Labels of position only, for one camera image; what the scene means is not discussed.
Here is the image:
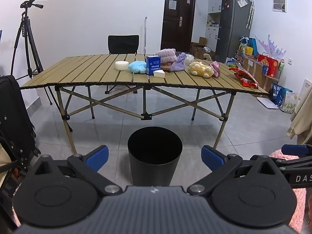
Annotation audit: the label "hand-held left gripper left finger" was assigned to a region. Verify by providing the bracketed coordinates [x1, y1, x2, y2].
[32, 145, 123, 197]

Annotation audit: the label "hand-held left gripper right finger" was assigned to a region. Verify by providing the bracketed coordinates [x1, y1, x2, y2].
[186, 145, 283, 197]

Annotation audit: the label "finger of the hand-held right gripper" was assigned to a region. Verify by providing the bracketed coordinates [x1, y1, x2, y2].
[268, 144, 312, 171]

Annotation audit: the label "black round trash bin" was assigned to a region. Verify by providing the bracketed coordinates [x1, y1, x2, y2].
[127, 126, 183, 186]

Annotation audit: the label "blue plush toy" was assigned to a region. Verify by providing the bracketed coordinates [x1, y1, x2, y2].
[128, 60, 147, 74]

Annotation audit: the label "purple woven drawstring pouch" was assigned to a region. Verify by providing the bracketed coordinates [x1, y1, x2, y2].
[170, 53, 187, 72]

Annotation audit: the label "beige hanging cloth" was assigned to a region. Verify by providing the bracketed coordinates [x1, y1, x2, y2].
[286, 88, 312, 145]

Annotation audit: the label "white green bag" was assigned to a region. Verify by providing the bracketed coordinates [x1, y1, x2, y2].
[283, 92, 299, 114]

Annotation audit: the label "white bathroom scale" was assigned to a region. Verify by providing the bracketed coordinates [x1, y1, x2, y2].
[257, 97, 279, 109]

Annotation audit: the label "red snack bag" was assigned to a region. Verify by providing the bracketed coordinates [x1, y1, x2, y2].
[238, 77, 259, 89]
[229, 67, 255, 81]

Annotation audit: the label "large taped cardboard box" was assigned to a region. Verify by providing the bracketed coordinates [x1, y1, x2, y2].
[241, 57, 278, 92]

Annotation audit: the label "tan folding camping table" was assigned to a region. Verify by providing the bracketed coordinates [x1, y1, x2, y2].
[20, 54, 270, 154]

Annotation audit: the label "pink satin cloth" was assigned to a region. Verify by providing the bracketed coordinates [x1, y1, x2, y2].
[210, 61, 221, 78]

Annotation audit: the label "yellow plush toy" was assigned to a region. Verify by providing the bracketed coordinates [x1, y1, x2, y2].
[189, 62, 214, 79]

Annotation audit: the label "red gift box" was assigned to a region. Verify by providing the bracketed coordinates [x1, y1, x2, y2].
[258, 54, 279, 76]

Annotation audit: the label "black suitcase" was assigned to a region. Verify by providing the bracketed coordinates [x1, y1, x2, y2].
[0, 75, 41, 176]

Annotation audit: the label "purple coral decoration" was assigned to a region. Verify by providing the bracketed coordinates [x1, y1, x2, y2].
[255, 34, 287, 59]

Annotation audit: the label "small cardboard boxes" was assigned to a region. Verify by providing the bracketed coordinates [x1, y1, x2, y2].
[190, 37, 215, 60]

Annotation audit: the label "blue white carton box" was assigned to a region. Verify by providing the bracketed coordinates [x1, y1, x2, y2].
[146, 55, 162, 76]

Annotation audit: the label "blue gift bag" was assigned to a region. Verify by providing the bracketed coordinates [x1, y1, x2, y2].
[246, 38, 258, 56]

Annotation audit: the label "black folding chair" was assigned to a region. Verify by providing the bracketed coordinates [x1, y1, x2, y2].
[105, 35, 140, 94]

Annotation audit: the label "white lower cabinet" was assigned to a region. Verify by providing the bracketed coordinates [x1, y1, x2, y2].
[205, 26, 220, 51]

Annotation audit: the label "grey refrigerator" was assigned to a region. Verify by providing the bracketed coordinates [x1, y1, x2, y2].
[214, 0, 253, 64]

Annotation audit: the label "white mop stick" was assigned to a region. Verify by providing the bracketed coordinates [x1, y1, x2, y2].
[144, 17, 148, 55]

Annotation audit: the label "dark brown door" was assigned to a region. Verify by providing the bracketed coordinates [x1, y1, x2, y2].
[161, 0, 197, 53]

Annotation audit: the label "white wall panel box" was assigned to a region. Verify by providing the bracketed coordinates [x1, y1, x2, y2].
[272, 0, 287, 12]

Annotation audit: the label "black camera tripod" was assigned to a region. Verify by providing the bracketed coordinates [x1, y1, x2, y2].
[11, 1, 53, 105]

